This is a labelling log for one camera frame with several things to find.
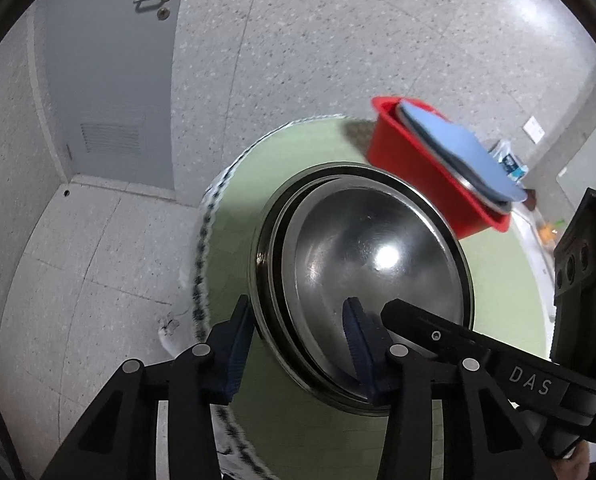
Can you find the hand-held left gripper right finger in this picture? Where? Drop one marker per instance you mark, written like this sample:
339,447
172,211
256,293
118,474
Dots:
357,345

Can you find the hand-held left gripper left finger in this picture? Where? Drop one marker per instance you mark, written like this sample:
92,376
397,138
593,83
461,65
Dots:
238,352

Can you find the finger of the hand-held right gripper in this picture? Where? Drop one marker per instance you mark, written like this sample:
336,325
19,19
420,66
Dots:
452,337
577,270

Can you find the large stainless steel bowl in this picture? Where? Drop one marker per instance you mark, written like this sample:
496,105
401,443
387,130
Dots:
263,285

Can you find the medium stainless steel bowl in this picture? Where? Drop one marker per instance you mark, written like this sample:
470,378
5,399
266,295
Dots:
353,245

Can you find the red plastic basin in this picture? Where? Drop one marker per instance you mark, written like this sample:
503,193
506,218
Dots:
407,160

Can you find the orange sponge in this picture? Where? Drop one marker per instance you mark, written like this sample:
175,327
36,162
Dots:
550,231

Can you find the white sink counter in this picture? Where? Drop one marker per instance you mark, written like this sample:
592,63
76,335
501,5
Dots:
532,245

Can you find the brown cloth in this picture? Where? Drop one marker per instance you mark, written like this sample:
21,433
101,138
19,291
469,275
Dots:
531,199

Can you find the blue and white packet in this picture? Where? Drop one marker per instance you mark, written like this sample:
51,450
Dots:
508,160

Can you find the round table with lace cloth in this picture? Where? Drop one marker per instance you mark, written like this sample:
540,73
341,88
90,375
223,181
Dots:
298,145

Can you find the door vent grille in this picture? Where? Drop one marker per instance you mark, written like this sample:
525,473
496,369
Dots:
110,136

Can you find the grey door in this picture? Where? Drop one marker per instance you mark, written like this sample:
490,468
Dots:
108,60

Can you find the white wall socket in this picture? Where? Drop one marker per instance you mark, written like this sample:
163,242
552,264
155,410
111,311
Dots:
533,128

